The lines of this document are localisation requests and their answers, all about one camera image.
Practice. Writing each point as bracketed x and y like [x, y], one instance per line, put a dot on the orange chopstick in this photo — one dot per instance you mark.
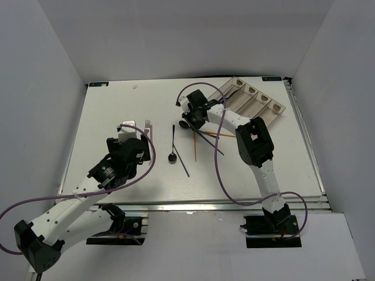
[194, 146]

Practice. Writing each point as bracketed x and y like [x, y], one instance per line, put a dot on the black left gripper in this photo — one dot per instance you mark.
[114, 147]

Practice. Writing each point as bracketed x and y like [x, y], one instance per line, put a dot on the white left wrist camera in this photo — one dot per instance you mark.
[125, 133]

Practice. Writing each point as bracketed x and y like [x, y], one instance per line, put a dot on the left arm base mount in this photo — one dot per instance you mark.
[126, 230]

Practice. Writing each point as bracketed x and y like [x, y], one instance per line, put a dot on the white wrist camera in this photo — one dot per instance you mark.
[125, 133]
[183, 104]

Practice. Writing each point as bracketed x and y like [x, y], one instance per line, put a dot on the orange chopstick crosswise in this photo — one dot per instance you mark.
[221, 134]

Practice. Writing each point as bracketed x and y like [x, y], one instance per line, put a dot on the black steak knife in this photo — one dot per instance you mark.
[232, 94]

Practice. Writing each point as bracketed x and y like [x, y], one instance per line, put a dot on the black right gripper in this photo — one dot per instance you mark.
[195, 126]

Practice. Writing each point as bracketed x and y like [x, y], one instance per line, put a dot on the left blue corner marker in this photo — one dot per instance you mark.
[99, 84]

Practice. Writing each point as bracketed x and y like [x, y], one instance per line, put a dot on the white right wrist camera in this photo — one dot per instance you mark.
[183, 104]

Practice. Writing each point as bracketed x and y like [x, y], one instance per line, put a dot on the blue corner marker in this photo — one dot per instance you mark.
[99, 84]
[271, 78]

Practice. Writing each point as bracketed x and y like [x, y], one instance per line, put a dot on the aluminium table edge rail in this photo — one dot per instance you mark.
[315, 204]

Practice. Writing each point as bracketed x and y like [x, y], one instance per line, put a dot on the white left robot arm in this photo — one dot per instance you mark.
[43, 240]

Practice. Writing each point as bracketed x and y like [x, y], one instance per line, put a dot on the smoky clear divided organizer tray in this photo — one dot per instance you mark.
[267, 100]

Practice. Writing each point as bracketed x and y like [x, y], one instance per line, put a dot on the right blue corner marker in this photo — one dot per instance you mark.
[271, 78]

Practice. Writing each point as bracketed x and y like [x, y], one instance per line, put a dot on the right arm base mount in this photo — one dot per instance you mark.
[261, 235]

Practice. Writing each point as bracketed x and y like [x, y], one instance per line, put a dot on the green handled fork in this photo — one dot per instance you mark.
[147, 126]

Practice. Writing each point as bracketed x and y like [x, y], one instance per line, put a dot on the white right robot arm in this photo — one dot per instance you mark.
[254, 143]

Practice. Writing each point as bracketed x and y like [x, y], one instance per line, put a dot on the black spoon long handle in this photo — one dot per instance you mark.
[172, 157]

